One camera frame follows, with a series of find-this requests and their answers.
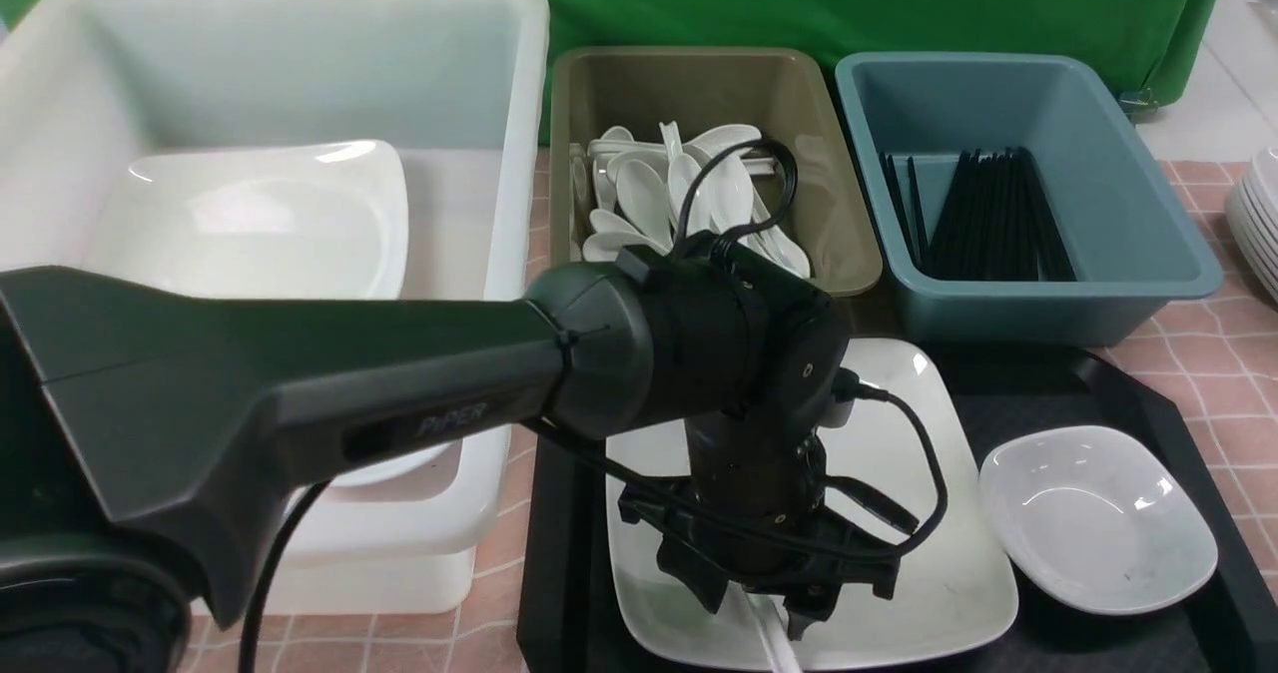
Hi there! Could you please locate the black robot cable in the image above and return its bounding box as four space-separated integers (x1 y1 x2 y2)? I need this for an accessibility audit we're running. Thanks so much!
238 138 950 673

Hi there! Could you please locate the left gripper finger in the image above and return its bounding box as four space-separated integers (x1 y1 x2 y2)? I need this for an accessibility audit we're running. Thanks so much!
783 584 843 641
656 538 730 614

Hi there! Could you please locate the small white bowl in tub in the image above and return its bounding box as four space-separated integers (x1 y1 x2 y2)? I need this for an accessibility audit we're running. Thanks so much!
331 442 463 489

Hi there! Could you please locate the blue plastic bin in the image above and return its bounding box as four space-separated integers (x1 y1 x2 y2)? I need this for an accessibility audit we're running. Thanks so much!
835 51 1223 346

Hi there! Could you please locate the white square plate in tub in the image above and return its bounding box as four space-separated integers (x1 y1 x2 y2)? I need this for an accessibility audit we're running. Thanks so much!
81 140 409 300

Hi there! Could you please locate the white square rice plate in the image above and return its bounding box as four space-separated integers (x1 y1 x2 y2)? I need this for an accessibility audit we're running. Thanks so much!
604 338 1019 670

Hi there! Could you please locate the white ceramic soup spoon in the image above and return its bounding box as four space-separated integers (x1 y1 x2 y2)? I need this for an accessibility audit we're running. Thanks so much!
743 593 804 673

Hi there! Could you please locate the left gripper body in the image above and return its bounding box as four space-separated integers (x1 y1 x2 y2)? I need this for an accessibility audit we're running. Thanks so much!
617 412 921 604

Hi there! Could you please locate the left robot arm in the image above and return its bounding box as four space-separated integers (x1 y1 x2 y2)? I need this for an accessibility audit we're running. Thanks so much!
3 232 950 672

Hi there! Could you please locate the large white plastic tub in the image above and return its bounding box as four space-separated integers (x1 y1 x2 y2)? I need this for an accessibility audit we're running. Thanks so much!
0 0 551 617

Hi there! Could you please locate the small white bowl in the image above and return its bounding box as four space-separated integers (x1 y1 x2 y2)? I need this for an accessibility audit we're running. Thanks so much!
978 424 1218 617
331 442 463 489

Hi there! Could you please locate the olive green plastic bin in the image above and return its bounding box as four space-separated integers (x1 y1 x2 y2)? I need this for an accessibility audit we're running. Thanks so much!
548 46 883 318

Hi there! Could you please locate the stack of white plates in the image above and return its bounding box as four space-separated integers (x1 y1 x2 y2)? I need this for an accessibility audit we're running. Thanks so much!
1224 147 1277 301

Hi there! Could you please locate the bundle of black chopsticks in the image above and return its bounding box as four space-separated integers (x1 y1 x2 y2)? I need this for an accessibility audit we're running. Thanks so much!
878 147 1079 282

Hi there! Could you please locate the pink checkered tablecloth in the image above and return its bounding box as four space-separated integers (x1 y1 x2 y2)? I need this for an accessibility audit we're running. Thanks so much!
180 147 1278 673

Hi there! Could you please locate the black plastic serving tray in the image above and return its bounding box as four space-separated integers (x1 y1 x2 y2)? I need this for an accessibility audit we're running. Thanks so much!
516 342 1277 672

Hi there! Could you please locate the pile of white spoons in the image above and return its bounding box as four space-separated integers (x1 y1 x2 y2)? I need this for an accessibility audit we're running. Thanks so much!
570 123 813 278

